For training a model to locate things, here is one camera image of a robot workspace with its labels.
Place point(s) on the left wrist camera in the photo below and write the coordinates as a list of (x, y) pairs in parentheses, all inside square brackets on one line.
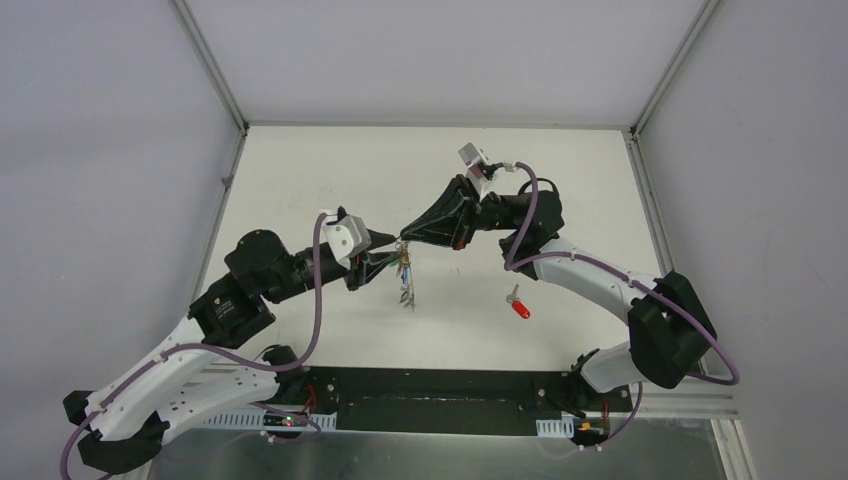
[(346, 235)]

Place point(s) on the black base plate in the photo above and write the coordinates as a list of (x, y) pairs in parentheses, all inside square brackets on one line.
[(465, 402)]

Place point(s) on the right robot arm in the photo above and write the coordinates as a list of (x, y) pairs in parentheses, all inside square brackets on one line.
[(668, 329)]

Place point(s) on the keyring with keys bunch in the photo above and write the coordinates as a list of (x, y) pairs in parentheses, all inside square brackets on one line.
[(404, 273)]

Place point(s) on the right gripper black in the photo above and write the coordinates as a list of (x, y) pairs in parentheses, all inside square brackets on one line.
[(461, 203)]

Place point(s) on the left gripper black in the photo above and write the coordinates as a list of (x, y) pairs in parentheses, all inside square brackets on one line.
[(356, 269)]

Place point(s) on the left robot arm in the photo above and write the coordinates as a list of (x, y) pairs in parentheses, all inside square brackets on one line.
[(196, 371)]

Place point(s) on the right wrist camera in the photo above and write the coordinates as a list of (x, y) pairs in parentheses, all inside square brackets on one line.
[(479, 172)]

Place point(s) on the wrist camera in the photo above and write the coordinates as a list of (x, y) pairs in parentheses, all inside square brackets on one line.
[(346, 235), (479, 172)]

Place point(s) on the red tagged key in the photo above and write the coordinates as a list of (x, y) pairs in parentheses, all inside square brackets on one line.
[(514, 300)]

